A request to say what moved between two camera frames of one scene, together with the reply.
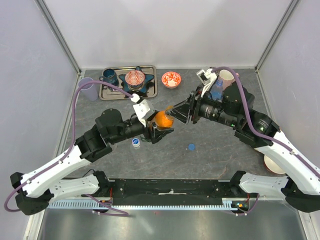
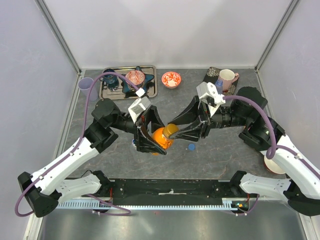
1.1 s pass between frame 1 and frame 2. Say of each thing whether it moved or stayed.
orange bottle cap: moved
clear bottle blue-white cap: stayed
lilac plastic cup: stayed
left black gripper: moved
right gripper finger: moved
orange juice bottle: moved
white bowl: stayed
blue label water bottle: stayed
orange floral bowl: stayed
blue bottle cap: stayed
